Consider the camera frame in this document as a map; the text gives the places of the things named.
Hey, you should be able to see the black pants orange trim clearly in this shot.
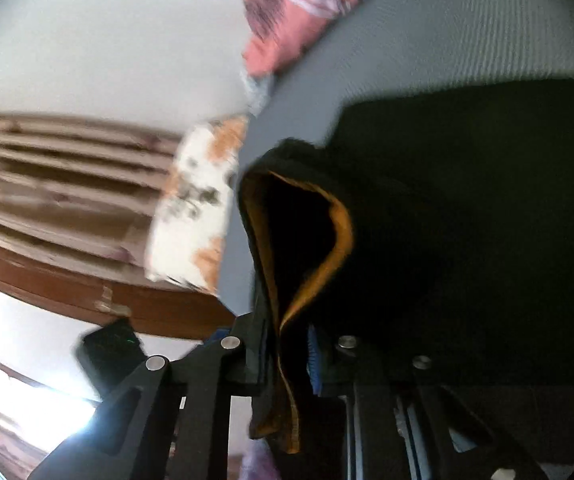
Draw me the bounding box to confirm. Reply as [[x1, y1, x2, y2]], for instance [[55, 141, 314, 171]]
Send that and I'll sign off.
[[238, 79, 574, 479]]

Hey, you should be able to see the white orange floral pillow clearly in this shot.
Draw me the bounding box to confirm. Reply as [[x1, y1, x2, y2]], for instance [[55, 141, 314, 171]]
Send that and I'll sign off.
[[144, 115, 248, 296]]

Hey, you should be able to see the brown striped curtain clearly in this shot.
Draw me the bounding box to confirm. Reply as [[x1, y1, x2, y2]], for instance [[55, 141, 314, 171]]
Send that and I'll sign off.
[[0, 114, 180, 285]]

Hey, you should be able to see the white crumpled cloth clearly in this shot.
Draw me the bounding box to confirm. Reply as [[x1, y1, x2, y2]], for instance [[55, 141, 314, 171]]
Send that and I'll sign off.
[[241, 72, 276, 116]]

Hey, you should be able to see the grey textured mattress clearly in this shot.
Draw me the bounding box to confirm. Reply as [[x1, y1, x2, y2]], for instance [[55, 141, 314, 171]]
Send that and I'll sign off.
[[219, 0, 574, 314]]

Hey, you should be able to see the pink patterned folded blanket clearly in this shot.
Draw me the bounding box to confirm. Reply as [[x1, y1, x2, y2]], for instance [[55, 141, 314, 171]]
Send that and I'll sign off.
[[243, 0, 363, 79]]

